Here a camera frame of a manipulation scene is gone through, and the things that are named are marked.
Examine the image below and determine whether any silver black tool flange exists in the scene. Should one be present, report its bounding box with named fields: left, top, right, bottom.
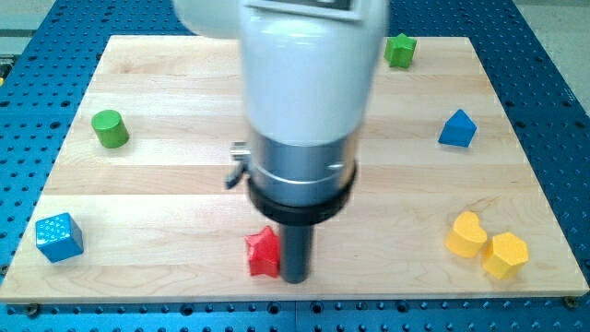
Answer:
left=225, top=131, right=358, bottom=226

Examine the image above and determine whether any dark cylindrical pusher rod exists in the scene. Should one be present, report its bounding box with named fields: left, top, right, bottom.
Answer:
left=279, top=225, right=313, bottom=284

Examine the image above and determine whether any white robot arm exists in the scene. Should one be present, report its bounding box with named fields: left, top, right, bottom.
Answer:
left=173, top=0, right=389, bottom=283

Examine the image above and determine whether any red star block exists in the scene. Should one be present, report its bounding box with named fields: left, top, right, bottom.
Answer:
left=244, top=226, right=280, bottom=278

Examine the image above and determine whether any green star block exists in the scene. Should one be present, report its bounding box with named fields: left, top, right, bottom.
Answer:
left=383, top=33, right=418, bottom=68

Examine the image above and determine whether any wooden board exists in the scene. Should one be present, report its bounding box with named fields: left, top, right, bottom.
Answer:
left=1, top=36, right=588, bottom=303

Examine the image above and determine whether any yellow heart block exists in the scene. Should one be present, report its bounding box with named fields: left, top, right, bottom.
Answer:
left=444, top=211, right=488, bottom=258

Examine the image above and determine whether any blue triangular prism block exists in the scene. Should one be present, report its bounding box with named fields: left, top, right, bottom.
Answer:
left=438, top=109, right=478, bottom=148

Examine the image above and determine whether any green cylinder block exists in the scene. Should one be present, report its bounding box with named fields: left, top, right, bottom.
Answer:
left=91, top=110, right=130, bottom=148

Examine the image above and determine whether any yellow hexagon block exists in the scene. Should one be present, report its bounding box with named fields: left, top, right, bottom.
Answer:
left=481, top=231, right=529, bottom=279

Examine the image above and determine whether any blue cube block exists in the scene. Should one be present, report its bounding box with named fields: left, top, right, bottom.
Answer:
left=35, top=212, right=84, bottom=263

